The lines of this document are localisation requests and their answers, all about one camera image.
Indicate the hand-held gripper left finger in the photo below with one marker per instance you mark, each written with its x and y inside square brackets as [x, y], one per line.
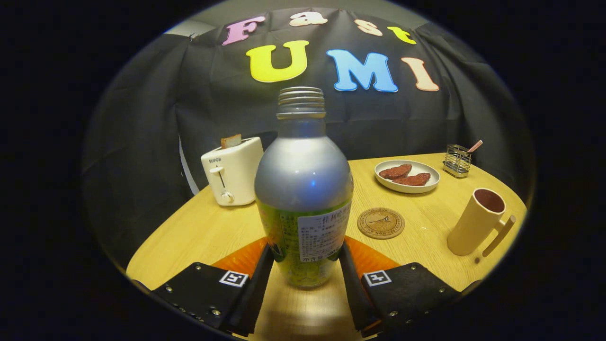
[253, 293]

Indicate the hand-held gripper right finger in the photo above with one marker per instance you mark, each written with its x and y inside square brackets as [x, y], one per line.
[352, 289]

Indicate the round cork coaster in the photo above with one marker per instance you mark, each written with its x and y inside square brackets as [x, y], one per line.
[381, 223]

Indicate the silver green juice bottle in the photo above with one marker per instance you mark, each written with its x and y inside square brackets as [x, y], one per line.
[303, 175]

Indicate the wooden table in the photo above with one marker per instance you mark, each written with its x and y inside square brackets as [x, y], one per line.
[203, 232]

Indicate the white plate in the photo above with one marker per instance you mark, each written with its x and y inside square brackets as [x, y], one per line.
[407, 188]

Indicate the white toaster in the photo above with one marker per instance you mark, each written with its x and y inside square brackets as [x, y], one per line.
[239, 175]

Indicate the brown meat slice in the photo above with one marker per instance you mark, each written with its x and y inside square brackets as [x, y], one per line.
[396, 171]
[414, 179]

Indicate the toast slice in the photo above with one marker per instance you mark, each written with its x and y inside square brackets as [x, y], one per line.
[231, 141]

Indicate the pink striped straw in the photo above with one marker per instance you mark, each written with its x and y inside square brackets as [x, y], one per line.
[475, 146]

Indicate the black backdrop cloth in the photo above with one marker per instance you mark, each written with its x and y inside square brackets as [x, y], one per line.
[213, 109]

